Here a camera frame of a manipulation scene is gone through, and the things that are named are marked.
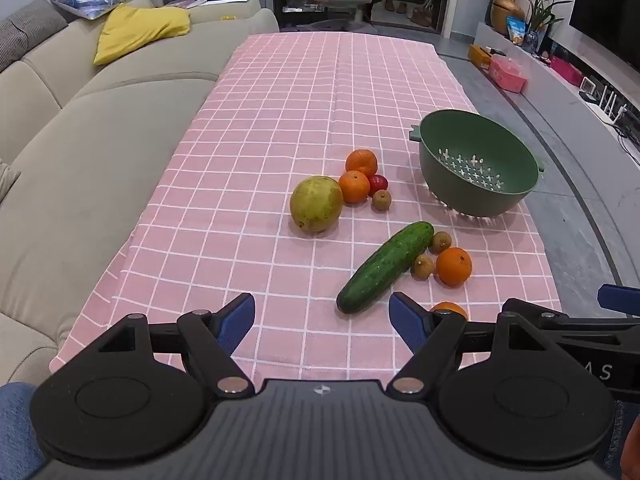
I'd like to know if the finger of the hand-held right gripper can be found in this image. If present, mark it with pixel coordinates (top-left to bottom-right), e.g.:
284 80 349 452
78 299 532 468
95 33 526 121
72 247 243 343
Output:
598 283 640 318
502 298 640 334

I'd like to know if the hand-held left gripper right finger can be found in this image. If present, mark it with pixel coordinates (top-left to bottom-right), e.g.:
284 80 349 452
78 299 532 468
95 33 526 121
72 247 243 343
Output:
387 292 549 397

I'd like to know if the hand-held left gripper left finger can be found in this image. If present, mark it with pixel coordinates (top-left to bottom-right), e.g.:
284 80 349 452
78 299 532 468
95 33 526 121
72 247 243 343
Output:
95 292 257 397

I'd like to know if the orange tangerine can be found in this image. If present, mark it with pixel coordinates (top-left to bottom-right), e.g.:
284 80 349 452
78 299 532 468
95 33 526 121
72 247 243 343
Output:
436 247 473 288
338 170 371 204
345 149 379 177
430 301 469 321

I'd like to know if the green cucumber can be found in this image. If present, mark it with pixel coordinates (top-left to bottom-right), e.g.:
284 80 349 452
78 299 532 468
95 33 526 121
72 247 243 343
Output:
336 221 435 315

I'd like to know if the yellow-green pear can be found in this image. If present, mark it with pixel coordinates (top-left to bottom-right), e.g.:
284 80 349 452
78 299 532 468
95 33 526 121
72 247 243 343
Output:
289 175 345 234

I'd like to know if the green plastic colander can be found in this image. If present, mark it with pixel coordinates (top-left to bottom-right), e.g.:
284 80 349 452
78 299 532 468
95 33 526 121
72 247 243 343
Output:
407 109 547 218

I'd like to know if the person's right leg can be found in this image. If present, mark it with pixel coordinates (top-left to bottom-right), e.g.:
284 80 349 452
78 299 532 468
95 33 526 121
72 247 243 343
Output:
600 399 632 480

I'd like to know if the person's leg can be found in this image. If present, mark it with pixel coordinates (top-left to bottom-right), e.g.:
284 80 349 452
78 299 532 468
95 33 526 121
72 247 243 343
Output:
600 399 632 480
0 382 47 480

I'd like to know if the pink checked tablecloth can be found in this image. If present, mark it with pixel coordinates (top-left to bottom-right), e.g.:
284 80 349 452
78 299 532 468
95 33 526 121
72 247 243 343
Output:
48 31 563 383

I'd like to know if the white router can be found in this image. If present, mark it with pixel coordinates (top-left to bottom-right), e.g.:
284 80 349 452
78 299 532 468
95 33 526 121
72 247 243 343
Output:
592 85 628 126

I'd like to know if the beige sofa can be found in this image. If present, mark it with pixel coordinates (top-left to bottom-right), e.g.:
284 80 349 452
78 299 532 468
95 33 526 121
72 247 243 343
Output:
0 0 280 386

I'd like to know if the white television console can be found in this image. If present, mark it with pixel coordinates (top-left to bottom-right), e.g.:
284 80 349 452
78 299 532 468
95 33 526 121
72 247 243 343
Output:
472 20 640 171

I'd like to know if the red box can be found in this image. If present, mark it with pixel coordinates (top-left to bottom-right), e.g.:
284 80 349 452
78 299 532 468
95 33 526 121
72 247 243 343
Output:
549 56 585 87

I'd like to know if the person's left leg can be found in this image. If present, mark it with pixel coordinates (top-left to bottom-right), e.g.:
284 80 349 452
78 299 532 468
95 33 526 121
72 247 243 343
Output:
0 382 47 480

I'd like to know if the pink storage box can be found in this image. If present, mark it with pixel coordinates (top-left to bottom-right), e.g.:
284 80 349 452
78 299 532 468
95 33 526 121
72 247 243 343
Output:
488 56 528 94

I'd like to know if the orange cardboard box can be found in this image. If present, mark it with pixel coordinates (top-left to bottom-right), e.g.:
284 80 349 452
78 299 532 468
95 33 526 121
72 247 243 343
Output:
467 44 501 68

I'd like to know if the black television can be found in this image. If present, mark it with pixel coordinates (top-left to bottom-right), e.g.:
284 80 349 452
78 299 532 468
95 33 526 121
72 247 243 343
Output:
569 0 640 76

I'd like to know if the blue snack bag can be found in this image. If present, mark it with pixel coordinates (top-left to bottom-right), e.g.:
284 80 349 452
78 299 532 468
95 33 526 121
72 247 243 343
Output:
506 15 531 46

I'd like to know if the green potted plant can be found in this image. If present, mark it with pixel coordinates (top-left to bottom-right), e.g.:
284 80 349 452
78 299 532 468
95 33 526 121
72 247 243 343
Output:
522 0 573 36

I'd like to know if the yellow pillow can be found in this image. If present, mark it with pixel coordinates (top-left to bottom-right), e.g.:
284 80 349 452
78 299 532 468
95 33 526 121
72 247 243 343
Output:
93 4 192 66

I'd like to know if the gold vase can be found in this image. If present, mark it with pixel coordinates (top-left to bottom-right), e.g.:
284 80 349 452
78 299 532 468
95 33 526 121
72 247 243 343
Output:
490 0 526 36

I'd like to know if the grey striped cushion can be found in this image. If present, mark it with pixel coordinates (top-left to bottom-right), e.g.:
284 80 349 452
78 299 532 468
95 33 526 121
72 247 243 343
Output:
0 0 68 73

